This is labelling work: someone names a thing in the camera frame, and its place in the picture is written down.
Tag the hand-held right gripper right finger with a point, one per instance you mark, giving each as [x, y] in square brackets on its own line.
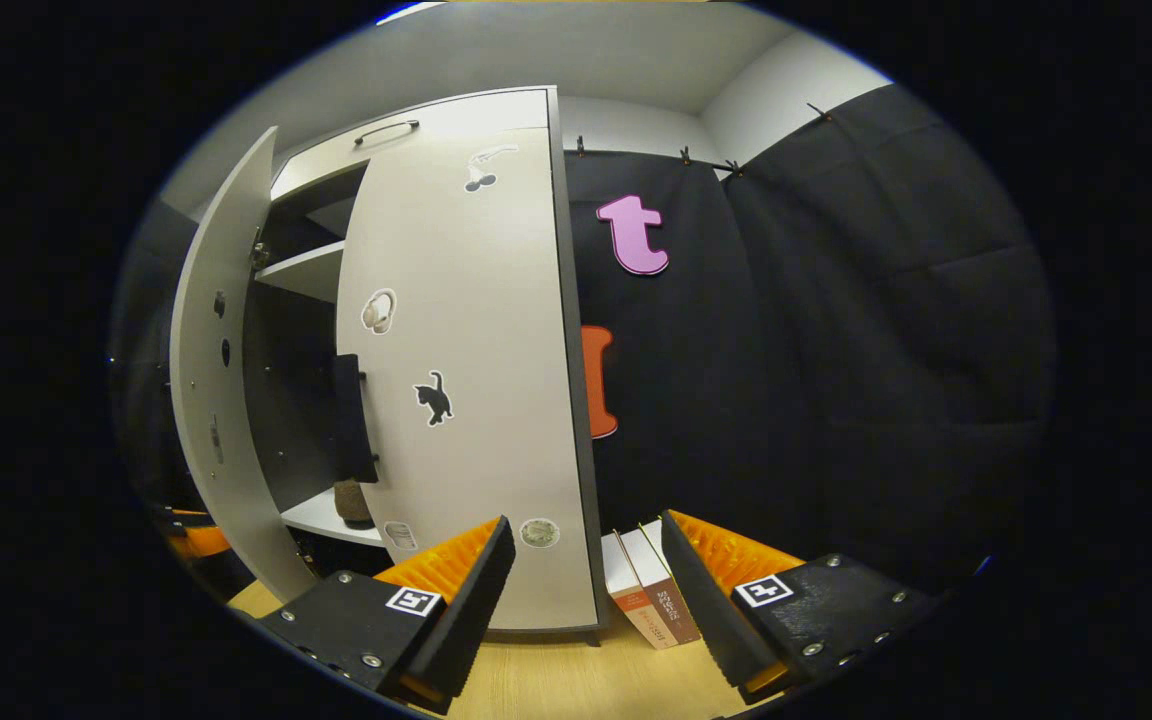
[711, 620]

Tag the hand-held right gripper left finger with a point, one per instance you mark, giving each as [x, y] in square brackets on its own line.
[461, 620]

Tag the white shoe cabinet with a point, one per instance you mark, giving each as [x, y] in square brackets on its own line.
[311, 275]

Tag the white orange paperback book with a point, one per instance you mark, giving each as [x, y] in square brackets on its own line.
[626, 590]

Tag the brown fuzzy shoe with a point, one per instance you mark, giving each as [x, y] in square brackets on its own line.
[351, 503]

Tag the black backdrop cloth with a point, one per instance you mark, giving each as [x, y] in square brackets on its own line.
[836, 350]

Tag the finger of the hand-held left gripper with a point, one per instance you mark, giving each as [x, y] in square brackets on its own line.
[204, 540]

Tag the white brown paperback book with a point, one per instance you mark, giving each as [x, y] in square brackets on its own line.
[661, 580]

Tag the white cabinet door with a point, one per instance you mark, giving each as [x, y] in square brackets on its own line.
[196, 420]
[496, 350]

